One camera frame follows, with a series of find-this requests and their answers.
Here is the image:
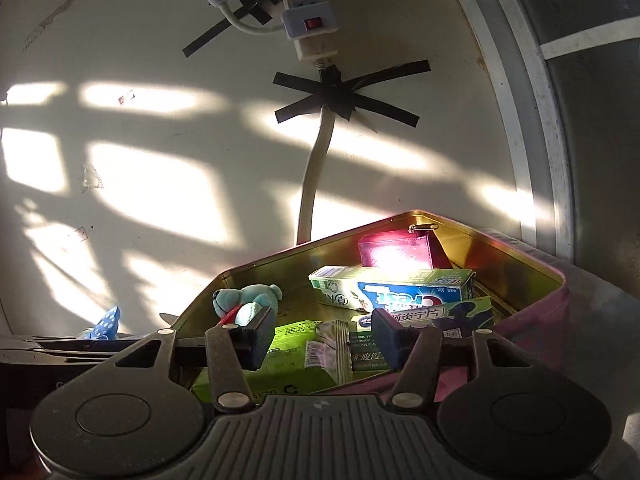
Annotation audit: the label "white flat power cable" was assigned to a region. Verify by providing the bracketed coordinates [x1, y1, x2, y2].
[295, 105, 335, 246]

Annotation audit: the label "blue polka dot headband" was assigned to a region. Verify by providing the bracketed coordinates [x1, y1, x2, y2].
[75, 305, 123, 341]

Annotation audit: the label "black tape strips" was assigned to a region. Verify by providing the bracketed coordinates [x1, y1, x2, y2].
[182, 0, 283, 58]

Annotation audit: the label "green medicine box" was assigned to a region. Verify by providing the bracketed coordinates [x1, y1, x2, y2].
[350, 296, 496, 373]

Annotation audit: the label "green snack packet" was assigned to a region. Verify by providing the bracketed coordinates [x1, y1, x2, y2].
[304, 320, 361, 388]

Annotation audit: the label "white power strip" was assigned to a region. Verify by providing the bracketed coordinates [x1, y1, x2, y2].
[277, 0, 338, 63]

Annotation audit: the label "blue green toothpaste box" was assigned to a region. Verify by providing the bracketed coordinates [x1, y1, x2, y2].
[308, 266, 476, 311]

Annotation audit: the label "bright green box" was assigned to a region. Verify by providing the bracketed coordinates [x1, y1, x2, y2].
[192, 320, 338, 406]

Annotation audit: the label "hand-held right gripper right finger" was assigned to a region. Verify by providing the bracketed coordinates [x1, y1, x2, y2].
[372, 307, 531, 409]

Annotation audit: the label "teal plush dog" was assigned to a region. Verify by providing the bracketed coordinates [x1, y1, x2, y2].
[212, 284, 283, 328]

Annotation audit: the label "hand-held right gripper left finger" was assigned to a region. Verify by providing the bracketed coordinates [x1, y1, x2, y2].
[117, 306, 277, 413]

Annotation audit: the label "clear tape piece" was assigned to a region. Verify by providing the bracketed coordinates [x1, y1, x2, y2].
[80, 165, 105, 193]

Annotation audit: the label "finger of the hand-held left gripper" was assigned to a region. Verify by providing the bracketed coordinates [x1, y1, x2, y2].
[20, 334, 168, 360]

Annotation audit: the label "black tape cross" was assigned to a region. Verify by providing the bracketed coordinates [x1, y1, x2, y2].
[272, 59, 431, 133]

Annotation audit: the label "grey glass door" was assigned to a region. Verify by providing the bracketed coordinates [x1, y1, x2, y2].
[445, 0, 640, 311]

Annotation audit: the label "pink textured wallet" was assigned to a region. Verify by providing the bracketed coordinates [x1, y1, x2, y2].
[358, 230, 453, 269]

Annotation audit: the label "pink biscuit tin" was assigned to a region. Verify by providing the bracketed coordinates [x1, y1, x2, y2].
[175, 210, 571, 406]

